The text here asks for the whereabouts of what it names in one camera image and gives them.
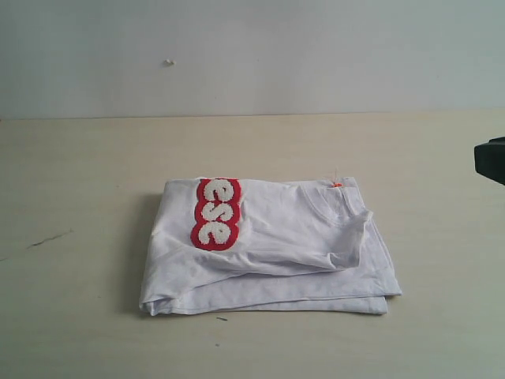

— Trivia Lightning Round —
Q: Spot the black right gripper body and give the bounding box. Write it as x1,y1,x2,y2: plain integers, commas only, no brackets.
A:
473,137,505,184

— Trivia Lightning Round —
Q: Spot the white t-shirt red lettering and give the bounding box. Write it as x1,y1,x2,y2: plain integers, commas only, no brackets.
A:
139,178,402,316

